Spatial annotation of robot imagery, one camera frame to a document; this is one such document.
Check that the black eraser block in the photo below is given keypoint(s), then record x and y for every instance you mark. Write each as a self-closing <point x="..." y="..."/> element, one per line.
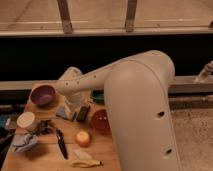
<point x="84" y="112"/>

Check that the yellow banana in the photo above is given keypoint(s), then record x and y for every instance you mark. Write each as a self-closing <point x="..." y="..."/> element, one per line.
<point x="86" y="163"/>

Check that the black binder clip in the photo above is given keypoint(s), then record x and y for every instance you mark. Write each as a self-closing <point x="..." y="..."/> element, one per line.
<point x="45" y="127"/>

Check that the left metal window post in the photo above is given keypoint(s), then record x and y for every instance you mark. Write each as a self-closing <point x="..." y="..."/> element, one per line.
<point x="65" y="16"/>

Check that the red yellow apple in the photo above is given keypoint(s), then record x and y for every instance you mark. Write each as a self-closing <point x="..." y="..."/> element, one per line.
<point x="83" y="138"/>

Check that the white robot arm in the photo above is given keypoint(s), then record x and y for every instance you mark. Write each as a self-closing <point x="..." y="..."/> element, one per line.
<point x="136" y="99"/>

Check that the red bowl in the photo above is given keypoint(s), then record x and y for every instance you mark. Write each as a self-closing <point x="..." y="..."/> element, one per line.
<point x="99" y="121"/>

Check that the green plastic tray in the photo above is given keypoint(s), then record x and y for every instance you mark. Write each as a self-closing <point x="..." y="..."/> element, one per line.
<point x="98" y="96"/>

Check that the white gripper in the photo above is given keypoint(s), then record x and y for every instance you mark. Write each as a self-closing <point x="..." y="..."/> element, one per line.
<point x="73" y="101"/>

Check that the blue sponge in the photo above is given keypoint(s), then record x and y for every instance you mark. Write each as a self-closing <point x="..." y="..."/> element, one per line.
<point x="61" y="113"/>

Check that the white cup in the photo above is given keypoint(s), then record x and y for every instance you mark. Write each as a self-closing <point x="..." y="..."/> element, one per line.
<point x="27" y="121"/>

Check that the purple bowl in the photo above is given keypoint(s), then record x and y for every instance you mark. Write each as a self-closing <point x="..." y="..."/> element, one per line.
<point x="42" y="95"/>

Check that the right metal window post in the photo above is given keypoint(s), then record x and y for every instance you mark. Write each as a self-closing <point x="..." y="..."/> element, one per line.
<point x="130" y="15"/>

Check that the blue white cloth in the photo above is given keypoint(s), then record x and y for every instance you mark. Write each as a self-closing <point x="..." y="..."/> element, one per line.
<point x="23" y="142"/>

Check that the metal window post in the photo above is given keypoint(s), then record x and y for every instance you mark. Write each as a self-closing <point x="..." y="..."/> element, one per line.
<point x="65" y="16"/>
<point x="130" y="15"/>

